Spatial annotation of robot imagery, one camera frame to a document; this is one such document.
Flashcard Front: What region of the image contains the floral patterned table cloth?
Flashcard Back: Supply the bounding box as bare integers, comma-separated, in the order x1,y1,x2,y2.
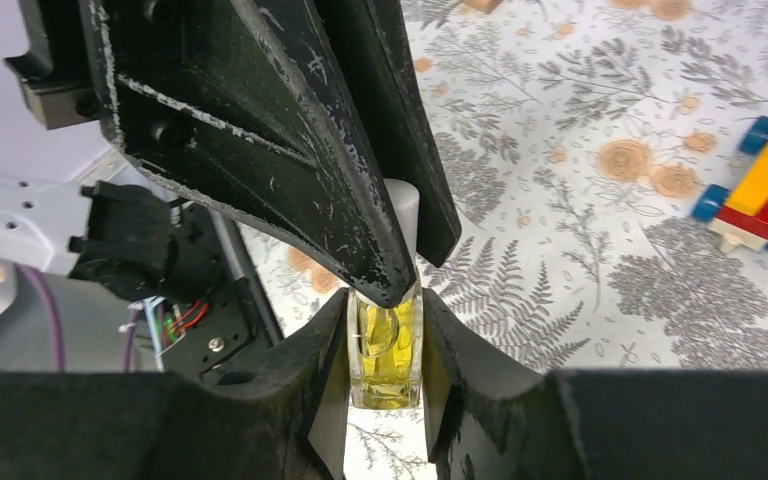
238,0,768,480

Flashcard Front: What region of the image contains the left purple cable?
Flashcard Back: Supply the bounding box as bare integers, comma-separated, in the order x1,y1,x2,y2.
19,264,140,374

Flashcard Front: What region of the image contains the yellow nail polish bottle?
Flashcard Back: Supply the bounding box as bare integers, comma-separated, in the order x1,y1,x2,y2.
347,179,424,410

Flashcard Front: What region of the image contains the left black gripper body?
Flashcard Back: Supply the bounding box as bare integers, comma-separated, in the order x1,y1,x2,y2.
4,0,100,130

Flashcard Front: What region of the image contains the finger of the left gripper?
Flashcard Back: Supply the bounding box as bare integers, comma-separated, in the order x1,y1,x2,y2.
79,1,416,307
315,0,462,267

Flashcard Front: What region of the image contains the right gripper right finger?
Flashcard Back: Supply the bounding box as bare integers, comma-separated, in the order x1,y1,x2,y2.
423,290,768,479

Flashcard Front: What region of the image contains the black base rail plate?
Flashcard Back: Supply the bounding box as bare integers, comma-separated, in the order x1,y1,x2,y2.
158,206,284,380

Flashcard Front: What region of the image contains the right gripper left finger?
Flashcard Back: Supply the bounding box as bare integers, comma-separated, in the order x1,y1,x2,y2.
0,289,348,479

